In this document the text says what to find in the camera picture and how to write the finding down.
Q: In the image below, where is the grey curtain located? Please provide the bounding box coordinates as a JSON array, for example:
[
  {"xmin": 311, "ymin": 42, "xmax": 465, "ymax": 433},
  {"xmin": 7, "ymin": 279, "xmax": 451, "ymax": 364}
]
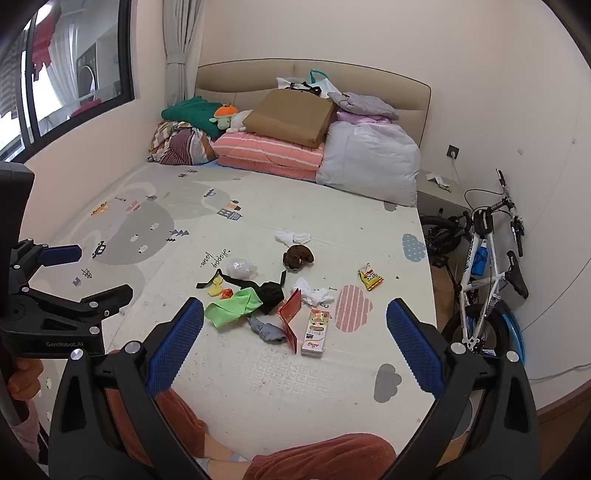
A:
[{"xmin": 163, "ymin": 0, "xmax": 206, "ymax": 112}]

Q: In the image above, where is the person's left forearm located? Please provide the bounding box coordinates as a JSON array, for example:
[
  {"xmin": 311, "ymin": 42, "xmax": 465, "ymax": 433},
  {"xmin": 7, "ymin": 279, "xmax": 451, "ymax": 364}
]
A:
[{"xmin": 11, "ymin": 399, "xmax": 51, "ymax": 468}]

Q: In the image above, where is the person's leg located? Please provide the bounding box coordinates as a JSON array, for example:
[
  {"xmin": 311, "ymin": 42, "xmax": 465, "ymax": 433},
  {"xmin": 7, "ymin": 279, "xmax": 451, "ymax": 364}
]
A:
[
  {"xmin": 104, "ymin": 348, "xmax": 250, "ymax": 480},
  {"xmin": 240, "ymin": 433, "xmax": 399, "ymax": 480}
]

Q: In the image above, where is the yellow snack packet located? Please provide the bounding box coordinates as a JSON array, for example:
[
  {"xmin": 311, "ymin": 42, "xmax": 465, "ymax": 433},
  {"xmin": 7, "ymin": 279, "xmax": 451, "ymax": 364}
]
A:
[{"xmin": 357, "ymin": 264, "xmax": 385, "ymax": 292}]

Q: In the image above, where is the pink and white carton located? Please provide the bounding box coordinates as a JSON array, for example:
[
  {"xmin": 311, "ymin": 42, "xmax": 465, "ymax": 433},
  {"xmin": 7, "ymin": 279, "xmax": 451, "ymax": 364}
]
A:
[{"xmin": 301, "ymin": 308, "xmax": 332, "ymax": 357}]

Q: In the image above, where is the green cloth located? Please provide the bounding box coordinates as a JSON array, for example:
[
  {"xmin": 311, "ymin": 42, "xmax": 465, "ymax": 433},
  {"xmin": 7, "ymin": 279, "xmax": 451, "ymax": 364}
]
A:
[{"xmin": 204, "ymin": 287, "xmax": 263, "ymax": 329}]

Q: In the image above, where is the white bicycle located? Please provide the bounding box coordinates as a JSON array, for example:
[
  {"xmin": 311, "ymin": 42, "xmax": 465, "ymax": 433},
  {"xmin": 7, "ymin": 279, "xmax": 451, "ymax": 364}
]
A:
[{"xmin": 442, "ymin": 169, "xmax": 530, "ymax": 358}]

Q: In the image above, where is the white plush toy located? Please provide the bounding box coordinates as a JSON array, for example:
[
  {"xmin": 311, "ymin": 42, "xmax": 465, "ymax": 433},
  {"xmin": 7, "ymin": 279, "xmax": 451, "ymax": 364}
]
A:
[{"xmin": 226, "ymin": 110, "xmax": 254, "ymax": 134}]

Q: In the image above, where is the pink striped quilt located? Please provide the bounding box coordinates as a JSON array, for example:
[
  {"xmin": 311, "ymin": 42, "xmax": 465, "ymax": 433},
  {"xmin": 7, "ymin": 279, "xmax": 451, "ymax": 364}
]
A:
[{"xmin": 212, "ymin": 130, "xmax": 326, "ymax": 182}]

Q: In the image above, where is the grey large pillow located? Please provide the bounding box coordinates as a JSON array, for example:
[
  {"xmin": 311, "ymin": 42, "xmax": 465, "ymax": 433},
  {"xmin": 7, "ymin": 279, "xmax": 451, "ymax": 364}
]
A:
[{"xmin": 316, "ymin": 121, "xmax": 422, "ymax": 208}]

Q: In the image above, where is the green knitted blanket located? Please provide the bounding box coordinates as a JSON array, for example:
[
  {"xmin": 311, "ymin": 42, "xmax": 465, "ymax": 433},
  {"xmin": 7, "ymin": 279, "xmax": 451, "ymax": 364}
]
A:
[{"xmin": 161, "ymin": 96, "xmax": 232, "ymax": 139}]

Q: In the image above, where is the person's right leg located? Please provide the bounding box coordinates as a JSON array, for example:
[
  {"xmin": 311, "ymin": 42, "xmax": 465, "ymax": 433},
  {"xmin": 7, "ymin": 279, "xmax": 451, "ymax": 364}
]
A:
[{"xmin": 240, "ymin": 433, "xmax": 399, "ymax": 480}]

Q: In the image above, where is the person's left leg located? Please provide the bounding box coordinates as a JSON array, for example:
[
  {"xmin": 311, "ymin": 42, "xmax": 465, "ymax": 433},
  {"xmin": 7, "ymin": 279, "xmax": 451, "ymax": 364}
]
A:
[{"xmin": 104, "ymin": 348, "xmax": 250, "ymax": 480}]

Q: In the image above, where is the red envelope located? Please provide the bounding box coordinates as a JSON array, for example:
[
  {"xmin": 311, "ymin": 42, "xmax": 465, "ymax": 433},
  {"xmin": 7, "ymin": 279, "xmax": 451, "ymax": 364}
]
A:
[{"xmin": 278, "ymin": 289, "xmax": 304, "ymax": 355}]

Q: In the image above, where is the white floor cable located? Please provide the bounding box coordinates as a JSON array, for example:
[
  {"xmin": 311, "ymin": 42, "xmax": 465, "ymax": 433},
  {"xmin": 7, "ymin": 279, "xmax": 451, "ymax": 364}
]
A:
[{"xmin": 526, "ymin": 364, "xmax": 591, "ymax": 382}]

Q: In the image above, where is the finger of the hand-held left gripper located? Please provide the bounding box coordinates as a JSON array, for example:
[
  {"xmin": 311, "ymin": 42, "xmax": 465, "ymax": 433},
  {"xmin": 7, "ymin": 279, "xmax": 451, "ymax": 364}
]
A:
[
  {"xmin": 14, "ymin": 284, "xmax": 134, "ymax": 337},
  {"xmin": 9, "ymin": 239, "xmax": 83, "ymax": 296}
]

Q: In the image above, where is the green plush toy orange cap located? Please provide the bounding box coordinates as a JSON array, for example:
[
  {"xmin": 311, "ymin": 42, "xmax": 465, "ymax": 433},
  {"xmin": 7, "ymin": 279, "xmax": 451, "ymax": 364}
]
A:
[{"xmin": 210, "ymin": 104, "xmax": 240, "ymax": 130}]

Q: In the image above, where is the brown paper bag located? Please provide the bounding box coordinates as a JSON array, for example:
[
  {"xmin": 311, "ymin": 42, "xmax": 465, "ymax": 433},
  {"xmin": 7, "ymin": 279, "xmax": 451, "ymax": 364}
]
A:
[{"xmin": 242, "ymin": 89, "xmax": 339, "ymax": 148}]

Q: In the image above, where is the white tissue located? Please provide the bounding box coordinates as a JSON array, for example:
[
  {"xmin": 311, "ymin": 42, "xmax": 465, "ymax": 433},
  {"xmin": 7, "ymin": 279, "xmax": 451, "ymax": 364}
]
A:
[
  {"xmin": 274, "ymin": 230, "xmax": 312, "ymax": 248},
  {"xmin": 292, "ymin": 277, "xmax": 334, "ymax": 308}
]

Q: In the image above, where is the white charger cable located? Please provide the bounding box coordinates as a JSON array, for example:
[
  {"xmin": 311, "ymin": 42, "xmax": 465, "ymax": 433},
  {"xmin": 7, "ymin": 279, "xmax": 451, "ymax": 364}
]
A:
[{"xmin": 450, "ymin": 157, "xmax": 468, "ymax": 195}]

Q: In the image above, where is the black framed window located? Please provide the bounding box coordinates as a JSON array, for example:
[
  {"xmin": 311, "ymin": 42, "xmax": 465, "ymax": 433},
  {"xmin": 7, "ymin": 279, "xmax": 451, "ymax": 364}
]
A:
[{"xmin": 0, "ymin": 0, "xmax": 136, "ymax": 163}]

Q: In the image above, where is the clear plastic wrap ball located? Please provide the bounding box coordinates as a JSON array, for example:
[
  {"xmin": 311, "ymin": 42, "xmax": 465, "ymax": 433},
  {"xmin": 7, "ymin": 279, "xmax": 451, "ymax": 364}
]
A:
[{"xmin": 225, "ymin": 258, "xmax": 258, "ymax": 280}]

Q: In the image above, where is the striped bedding bundle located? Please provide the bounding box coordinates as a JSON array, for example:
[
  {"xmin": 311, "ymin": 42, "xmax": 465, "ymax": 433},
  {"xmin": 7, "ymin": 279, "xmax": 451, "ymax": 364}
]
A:
[{"xmin": 148, "ymin": 121, "xmax": 218, "ymax": 166}]

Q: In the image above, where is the brown cloth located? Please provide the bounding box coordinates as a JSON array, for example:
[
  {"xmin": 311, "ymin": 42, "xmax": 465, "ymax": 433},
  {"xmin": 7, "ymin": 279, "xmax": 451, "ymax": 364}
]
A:
[{"xmin": 283, "ymin": 244, "xmax": 317, "ymax": 271}]

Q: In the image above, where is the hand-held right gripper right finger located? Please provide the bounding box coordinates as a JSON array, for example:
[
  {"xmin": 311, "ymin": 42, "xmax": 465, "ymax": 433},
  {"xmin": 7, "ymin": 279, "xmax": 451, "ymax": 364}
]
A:
[{"xmin": 385, "ymin": 298, "xmax": 542, "ymax": 480}]

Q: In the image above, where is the person's left hand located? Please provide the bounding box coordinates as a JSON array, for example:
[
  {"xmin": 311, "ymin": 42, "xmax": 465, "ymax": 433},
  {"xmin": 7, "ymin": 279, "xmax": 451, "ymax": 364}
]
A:
[{"xmin": 8, "ymin": 359, "xmax": 44, "ymax": 403}]

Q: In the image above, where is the grey padded garment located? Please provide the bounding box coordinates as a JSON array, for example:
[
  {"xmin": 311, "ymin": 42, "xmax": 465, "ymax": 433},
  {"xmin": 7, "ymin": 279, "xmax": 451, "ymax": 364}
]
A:
[{"xmin": 328, "ymin": 92, "xmax": 400, "ymax": 121}]

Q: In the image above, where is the black cloth with straps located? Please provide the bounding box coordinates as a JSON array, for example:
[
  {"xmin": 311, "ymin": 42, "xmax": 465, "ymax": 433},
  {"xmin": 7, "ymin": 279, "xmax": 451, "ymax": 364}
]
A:
[{"xmin": 196, "ymin": 270, "xmax": 288, "ymax": 316}]

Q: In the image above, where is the purple folded quilt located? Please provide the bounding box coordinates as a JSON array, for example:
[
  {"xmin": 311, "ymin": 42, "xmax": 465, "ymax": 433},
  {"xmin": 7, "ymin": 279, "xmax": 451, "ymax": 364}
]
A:
[{"xmin": 336, "ymin": 111, "xmax": 393, "ymax": 125}]

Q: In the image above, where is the grey nightstand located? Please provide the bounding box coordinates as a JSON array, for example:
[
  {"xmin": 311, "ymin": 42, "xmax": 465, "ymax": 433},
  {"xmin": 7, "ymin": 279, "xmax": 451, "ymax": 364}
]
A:
[{"xmin": 416, "ymin": 168, "xmax": 472, "ymax": 227}]

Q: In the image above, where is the beige bed headboard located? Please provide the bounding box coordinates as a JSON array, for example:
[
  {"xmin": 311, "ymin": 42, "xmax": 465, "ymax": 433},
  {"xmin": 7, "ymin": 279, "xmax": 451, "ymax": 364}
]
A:
[{"xmin": 194, "ymin": 58, "xmax": 432, "ymax": 149}]

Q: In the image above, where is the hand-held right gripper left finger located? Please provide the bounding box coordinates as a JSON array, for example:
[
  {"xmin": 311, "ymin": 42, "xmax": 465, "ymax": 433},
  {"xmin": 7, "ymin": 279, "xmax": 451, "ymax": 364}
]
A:
[{"xmin": 48, "ymin": 298, "xmax": 213, "ymax": 480}]

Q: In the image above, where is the grey sock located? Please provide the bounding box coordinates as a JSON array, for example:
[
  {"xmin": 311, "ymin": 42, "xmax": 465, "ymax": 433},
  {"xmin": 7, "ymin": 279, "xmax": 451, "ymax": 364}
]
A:
[{"xmin": 248, "ymin": 316, "xmax": 288, "ymax": 345}]

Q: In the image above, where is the washing machine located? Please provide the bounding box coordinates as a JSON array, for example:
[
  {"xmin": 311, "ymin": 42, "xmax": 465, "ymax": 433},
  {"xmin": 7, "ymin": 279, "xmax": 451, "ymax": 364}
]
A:
[{"xmin": 76, "ymin": 44, "xmax": 100, "ymax": 100}]

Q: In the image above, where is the white bag green handle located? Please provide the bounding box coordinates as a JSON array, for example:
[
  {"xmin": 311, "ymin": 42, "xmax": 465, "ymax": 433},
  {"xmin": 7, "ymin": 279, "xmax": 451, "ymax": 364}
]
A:
[{"xmin": 276, "ymin": 69, "xmax": 345, "ymax": 100}]

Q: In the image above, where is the red hanging garment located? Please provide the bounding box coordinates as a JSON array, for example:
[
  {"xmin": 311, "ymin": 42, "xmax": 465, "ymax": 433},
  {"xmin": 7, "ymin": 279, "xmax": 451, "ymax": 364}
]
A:
[{"xmin": 31, "ymin": 8, "xmax": 60, "ymax": 65}]

